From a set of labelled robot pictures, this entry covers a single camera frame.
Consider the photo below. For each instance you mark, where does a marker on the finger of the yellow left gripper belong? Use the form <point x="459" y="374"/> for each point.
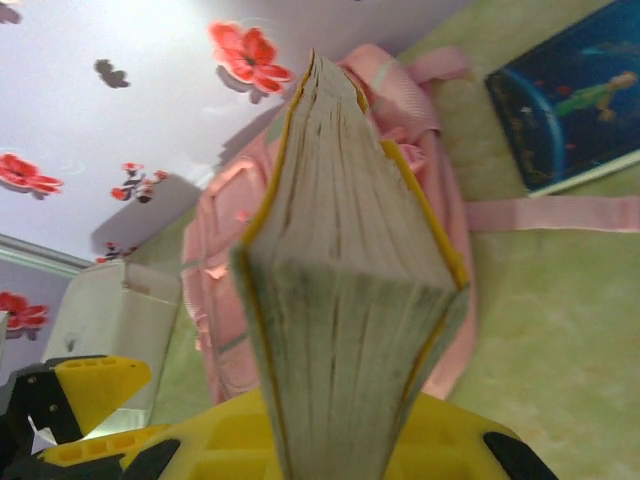
<point x="100" y="385"/>
<point x="100" y="447"/>

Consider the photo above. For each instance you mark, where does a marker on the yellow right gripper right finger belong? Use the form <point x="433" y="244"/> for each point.
<point x="450" y="440"/>

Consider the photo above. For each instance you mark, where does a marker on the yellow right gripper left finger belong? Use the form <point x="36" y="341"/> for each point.
<point x="225" y="445"/>

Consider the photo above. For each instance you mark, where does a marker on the pink fabric backpack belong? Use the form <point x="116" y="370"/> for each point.
<point x="220" y="300"/>

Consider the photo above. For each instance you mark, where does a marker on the thick yellow-covered book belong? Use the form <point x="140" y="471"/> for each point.
<point x="345" y="280"/>

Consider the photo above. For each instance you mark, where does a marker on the blue Little Prince book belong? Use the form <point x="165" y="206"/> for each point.
<point x="570" y="105"/>

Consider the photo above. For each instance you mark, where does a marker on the white zippered storage case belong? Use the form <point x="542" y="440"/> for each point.
<point x="120" y="320"/>

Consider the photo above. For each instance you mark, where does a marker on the aluminium corner post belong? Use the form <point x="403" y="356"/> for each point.
<point x="40" y="255"/>

